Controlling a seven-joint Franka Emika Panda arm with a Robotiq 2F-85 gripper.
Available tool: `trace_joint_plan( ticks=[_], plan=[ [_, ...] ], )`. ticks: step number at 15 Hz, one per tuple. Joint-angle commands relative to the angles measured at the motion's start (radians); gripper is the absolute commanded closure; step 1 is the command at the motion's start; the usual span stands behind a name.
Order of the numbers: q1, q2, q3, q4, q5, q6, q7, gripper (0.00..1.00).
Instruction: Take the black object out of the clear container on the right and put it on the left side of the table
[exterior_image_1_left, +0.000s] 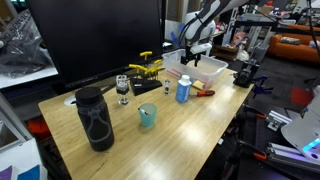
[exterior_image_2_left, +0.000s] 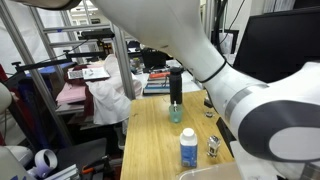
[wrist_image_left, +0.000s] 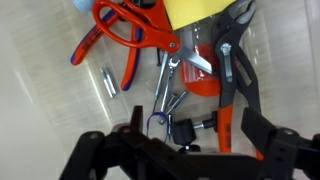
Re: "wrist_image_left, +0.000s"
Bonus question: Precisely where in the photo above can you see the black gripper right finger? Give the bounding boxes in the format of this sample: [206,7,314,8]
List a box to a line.
[240,106,278,158]

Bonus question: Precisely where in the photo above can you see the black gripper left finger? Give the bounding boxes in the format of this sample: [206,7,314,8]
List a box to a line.
[129,105,145,134]

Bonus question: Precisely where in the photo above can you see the black ball head mount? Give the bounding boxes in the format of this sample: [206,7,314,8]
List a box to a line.
[169,111,219,154]

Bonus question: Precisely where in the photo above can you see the clear plastic container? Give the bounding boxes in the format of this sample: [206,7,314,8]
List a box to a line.
[0,0,320,180]

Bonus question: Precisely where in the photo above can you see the grey orange pump pliers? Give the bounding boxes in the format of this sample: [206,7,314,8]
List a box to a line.
[210,0,264,161]

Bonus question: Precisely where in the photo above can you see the metal bolt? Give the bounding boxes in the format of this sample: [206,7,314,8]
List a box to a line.
[166,90,189,116]

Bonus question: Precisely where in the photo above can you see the small metal cartridge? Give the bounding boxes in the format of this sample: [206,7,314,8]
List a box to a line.
[103,65,118,96]
[99,66,115,99]

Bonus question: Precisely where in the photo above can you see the thin metal rod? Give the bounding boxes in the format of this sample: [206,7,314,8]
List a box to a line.
[152,51,169,112]

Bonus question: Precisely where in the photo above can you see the small metal wrench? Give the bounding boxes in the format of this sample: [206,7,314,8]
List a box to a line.
[160,57,181,113]

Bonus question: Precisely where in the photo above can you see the red zip bag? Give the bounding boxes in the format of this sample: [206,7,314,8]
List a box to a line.
[180,43,222,98]

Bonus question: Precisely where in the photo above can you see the yellow sticky note pad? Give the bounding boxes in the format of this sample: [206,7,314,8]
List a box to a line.
[162,0,239,32]

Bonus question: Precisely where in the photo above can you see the pale blue round cap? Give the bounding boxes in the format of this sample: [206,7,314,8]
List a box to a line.
[72,0,93,13]

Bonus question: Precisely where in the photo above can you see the blue wire loop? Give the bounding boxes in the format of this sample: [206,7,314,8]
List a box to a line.
[145,111,169,143]

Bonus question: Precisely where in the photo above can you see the blue red handled pliers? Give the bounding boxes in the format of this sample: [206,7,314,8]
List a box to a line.
[69,9,144,92]

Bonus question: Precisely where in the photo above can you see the red handled scissors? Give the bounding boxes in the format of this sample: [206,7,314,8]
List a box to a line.
[91,0,214,76]

